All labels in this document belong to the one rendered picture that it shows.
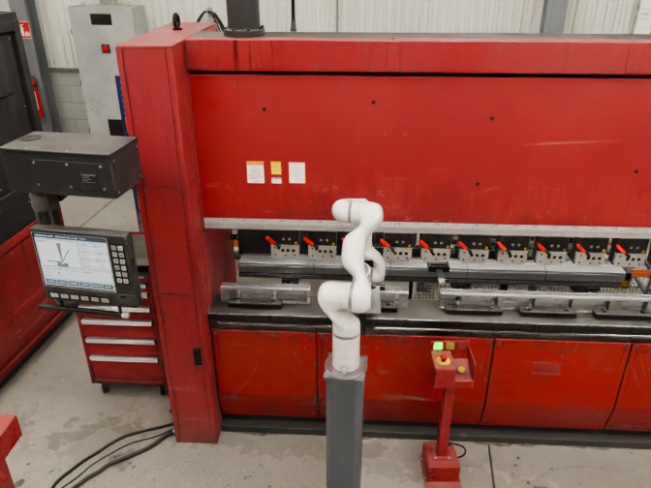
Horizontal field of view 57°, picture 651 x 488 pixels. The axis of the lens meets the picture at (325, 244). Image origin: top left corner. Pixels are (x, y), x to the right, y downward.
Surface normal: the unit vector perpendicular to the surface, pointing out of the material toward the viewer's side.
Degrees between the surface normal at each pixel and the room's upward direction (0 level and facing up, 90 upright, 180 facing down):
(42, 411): 0
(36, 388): 0
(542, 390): 90
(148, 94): 90
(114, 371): 90
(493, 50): 90
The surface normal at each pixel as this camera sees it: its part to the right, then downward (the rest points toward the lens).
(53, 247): -0.18, 0.44
